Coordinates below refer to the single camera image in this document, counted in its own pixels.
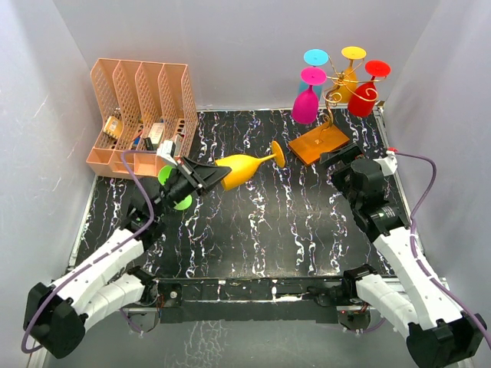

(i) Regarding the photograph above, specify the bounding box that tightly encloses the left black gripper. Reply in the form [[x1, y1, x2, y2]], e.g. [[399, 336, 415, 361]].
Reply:
[[155, 156, 231, 217]]

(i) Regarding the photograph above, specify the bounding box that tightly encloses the green wine glass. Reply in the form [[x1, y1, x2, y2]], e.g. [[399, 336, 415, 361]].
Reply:
[[157, 166, 193, 211]]

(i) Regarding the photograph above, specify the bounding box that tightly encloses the yellow-orange wine glass front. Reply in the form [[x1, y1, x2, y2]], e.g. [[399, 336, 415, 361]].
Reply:
[[215, 140, 285, 191]]

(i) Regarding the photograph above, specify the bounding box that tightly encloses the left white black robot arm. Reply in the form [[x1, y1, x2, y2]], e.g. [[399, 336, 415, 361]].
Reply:
[[21, 157, 232, 359]]

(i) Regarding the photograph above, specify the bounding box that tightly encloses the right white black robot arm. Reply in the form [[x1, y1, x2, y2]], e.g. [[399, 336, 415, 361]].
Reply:
[[320, 143, 490, 367]]

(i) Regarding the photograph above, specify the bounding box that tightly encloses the magenta wine glass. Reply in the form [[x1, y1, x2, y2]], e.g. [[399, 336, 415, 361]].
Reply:
[[292, 67, 327, 125]]

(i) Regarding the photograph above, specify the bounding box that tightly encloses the red wine glass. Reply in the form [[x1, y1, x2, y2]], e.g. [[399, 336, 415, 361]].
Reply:
[[348, 60, 391, 118]]

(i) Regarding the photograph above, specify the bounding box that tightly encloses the orange wine glass rear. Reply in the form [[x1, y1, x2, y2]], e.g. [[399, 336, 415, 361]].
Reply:
[[334, 46, 367, 104]]

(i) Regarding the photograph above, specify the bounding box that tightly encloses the cyan wine glass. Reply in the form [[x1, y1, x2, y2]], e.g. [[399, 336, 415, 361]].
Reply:
[[298, 48, 330, 98]]

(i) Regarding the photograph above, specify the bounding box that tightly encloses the white box in organizer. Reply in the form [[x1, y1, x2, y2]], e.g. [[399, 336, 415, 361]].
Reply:
[[147, 122, 165, 145]]

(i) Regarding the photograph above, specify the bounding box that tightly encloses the peach plastic file organizer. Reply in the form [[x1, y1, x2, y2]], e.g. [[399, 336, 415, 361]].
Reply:
[[87, 58, 199, 179]]

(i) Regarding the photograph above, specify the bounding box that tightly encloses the yellow tag in organizer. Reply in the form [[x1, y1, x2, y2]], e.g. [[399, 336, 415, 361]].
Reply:
[[103, 116, 124, 140]]

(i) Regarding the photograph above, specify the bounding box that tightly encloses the black front base bar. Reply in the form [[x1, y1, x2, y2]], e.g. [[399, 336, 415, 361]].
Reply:
[[155, 277, 350, 324]]

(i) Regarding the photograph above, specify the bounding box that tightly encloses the gold wire glass rack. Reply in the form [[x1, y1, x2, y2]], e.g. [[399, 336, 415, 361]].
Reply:
[[288, 59, 371, 166]]

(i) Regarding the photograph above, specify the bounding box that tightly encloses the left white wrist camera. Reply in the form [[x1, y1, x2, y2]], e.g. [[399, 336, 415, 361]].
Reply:
[[157, 140, 179, 167]]

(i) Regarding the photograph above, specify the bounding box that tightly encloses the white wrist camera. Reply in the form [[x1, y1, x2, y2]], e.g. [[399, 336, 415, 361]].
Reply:
[[157, 140, 179, 167], [374, 147, 398, 176]]

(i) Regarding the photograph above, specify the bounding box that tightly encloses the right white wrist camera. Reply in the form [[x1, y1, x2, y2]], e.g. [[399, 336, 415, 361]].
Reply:
[[374, 147, 398, 176]]

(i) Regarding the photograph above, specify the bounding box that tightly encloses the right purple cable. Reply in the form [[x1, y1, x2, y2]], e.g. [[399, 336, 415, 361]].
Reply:
[[341, 149, 488, 338]]

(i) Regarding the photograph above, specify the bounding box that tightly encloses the purple cable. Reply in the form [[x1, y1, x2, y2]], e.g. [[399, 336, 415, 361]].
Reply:
[[341, 149, 488, 338], [21, 149, 181, 353]]

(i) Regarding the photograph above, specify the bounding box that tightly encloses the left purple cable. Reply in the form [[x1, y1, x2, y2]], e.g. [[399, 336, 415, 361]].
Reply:
[[21, 149, 181, 353]]

